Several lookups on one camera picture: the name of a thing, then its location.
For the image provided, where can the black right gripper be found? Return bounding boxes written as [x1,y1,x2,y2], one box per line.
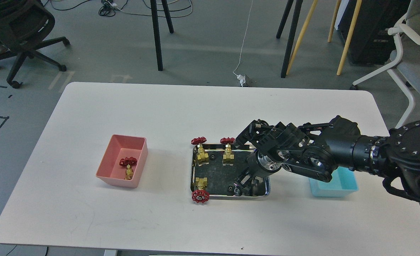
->
[234,151,282,196]

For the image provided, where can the brass valve red handwheel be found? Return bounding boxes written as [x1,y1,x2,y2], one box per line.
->
[119,157,137,180]

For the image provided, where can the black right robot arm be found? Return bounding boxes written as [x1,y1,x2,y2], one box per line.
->
[234,116,420,202]

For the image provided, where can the small black gear bottom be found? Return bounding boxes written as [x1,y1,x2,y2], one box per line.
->
[227,185,234,193]

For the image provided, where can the brass valve top middle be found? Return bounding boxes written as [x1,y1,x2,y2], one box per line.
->
[220,137,235,166]

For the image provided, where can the brass valve bottom left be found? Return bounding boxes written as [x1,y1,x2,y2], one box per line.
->
[192,177,210,204]

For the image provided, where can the brass valve top left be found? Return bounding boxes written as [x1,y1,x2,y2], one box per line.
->
[191,137,209,166]

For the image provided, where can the blue plastic box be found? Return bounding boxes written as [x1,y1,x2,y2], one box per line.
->
[309,167,359,197]

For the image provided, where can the pink plastic box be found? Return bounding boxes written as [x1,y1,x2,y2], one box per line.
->
[96,134,148,188]

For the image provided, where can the stainless steel tray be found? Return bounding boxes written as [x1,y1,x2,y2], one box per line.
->
[190,144,271,200]

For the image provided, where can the black cabinet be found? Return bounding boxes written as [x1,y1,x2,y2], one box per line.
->
[348,0,410,65]

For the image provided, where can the black tripod legs right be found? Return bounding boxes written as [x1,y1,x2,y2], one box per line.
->
[276,0,303,78]

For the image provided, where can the black tripod legs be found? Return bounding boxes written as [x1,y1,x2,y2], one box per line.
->
[150,0,174,71]
[276,0,303,78]

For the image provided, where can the black tripod legs left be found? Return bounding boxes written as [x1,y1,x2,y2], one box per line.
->
[150,0,174,71]

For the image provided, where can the white grey office chair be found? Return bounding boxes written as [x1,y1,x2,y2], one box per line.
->
[351,0,420,128]

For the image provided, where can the wooden easel legs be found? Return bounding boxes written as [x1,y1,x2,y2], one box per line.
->
[285,0,362,76]

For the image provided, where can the black office chair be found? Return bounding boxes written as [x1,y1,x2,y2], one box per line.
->
[0,0,69,89]

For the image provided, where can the white power adapter with cable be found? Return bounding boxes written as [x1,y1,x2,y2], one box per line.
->
[232,0,254,87]

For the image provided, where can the black floor cables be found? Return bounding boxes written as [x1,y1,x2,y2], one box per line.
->
[45,0,194,19]

